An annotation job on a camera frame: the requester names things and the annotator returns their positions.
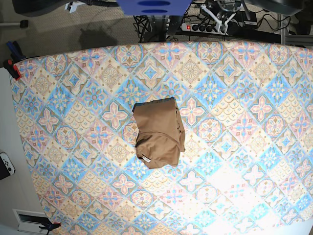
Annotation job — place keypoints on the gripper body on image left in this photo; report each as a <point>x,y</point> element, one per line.
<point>72,6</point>

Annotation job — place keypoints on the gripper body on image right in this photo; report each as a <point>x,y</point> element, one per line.
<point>221,13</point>

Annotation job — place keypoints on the brown t-shirt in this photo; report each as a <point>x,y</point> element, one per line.
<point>161,134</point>

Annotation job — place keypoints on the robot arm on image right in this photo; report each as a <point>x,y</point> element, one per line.
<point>240,4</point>

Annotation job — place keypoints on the white power strip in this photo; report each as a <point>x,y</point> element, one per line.
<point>201,28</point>

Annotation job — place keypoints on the red and black clamp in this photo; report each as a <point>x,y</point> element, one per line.
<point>12,69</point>

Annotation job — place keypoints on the patterned tablecloth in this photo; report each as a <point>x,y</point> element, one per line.
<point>247,109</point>

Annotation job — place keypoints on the game console with white controller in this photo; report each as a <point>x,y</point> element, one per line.
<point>6,167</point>

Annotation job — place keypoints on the white box with dark window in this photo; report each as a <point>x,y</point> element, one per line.
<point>29,221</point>

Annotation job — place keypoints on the black orange clamp bottom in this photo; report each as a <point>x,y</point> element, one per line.
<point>45,224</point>

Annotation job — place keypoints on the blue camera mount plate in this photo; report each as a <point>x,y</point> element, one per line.
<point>154,7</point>

